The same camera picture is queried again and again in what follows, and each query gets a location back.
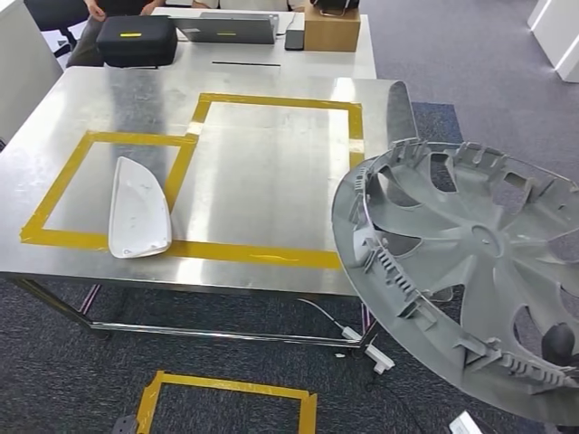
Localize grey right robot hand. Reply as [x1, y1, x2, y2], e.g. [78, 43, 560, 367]
[541, 323, 579, 368]

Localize white plastic mirror cover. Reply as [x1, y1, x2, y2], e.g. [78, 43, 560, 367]
[106, 156, 174, 260]

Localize steel workbench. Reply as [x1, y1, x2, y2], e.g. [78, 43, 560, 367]
[0, 65, 420, 353]

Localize brown cardboard box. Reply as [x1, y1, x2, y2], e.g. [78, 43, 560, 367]
[303, 3, 362, 54]

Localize white desk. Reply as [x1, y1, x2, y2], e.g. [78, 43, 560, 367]
[40, 5, 377, 82]

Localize white partition panel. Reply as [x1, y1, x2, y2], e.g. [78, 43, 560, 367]
[0, 0, 64, 145]

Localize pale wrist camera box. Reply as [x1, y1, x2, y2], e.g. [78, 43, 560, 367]
[448, 411, 483, 434]

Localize white low cabinet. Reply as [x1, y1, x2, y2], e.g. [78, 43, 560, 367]
[526, 0, 579, 84]

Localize black case yellow stripe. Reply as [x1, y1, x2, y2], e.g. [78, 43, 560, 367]
[96, 14, 179, 69]

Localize white power strip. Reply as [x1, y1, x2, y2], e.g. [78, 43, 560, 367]
[362, 343, 396, 376]

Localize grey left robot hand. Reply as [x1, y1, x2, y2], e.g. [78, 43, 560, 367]
[112, 414, 137, 434]

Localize black office chair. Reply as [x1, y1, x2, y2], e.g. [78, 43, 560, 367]
[25, 0, 90, 60]

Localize grey laptop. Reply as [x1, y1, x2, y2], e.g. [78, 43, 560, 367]
[171, 12, 281, 46]

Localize person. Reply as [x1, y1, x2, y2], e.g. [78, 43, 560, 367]
[66, 0, 167, 68]
[192, 0, 306, 14]

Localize grey plastic wheel hubcap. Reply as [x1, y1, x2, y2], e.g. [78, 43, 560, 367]
[331, 137, 579, 428]

